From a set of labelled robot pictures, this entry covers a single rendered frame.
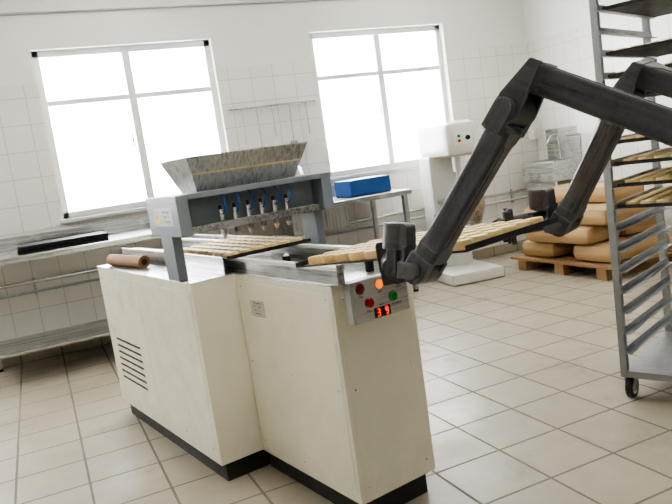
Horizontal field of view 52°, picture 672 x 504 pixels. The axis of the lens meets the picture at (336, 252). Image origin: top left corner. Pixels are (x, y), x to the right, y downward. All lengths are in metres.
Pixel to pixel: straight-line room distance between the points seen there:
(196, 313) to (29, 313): 3.23
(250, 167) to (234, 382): 0.88
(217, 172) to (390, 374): 1.07
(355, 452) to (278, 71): 4.39
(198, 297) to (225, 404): 0.45
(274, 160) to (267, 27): 3.42
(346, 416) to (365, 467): 0.19
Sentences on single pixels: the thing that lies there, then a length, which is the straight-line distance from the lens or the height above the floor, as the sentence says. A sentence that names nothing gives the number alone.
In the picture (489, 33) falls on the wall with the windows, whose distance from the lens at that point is 7.36.
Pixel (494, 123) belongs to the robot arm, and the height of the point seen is 1.26.
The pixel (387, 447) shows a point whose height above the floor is 0.24.
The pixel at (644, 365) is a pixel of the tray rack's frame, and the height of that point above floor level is 0.15.
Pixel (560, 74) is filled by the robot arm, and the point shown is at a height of 1.33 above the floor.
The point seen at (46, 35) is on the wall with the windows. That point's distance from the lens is 5.91.
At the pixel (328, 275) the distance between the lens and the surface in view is 2.20.
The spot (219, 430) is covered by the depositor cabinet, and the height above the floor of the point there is 0.23.
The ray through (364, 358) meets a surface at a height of 0.57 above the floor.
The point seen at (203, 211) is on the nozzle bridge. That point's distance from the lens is 2.81.
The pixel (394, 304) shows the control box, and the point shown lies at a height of 0.73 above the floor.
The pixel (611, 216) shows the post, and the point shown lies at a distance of 3.12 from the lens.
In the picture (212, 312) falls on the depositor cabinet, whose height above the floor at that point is 0.71.
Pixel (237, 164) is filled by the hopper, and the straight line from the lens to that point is 2.84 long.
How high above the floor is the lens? 1.25
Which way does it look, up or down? 8 degrees down
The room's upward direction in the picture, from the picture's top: 8 degrees counter-clockwise
